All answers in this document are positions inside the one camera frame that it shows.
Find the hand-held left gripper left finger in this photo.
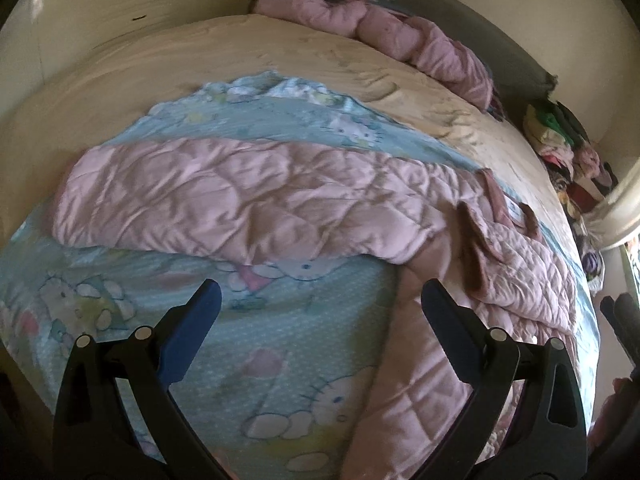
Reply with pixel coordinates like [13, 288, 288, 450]
[51, 278, 236, 480]

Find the grey headboard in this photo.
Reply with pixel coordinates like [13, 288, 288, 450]
[350, 0, 558, 106]

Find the crumpled pink quilt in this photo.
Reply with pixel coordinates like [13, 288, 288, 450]
[250, 0, 506, 111]

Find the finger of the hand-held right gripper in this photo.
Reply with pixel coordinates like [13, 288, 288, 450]
[599, 296, 617, 348]
[615, 291, 640, 363]

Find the bed with beige bedspread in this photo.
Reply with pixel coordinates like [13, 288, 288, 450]
[0, 12, 586, 241]

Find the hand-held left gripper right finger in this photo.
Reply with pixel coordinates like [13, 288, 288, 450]
[420, 277, 588, 480]

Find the pile of folded clothes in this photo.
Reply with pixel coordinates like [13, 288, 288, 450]
[522, 100, 621, 291]

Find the cream wardrobe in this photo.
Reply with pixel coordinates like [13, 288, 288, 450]
[0, 0, 261, 86]

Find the blue cartoon printed blanket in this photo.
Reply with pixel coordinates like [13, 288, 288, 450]
[0, 72, 601, 480]

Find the cream curtain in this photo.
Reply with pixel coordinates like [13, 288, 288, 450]
[582, 160, 640, 251]

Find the pink quilted comforter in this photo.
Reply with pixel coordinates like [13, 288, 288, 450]
[50, 135, 601, 480]

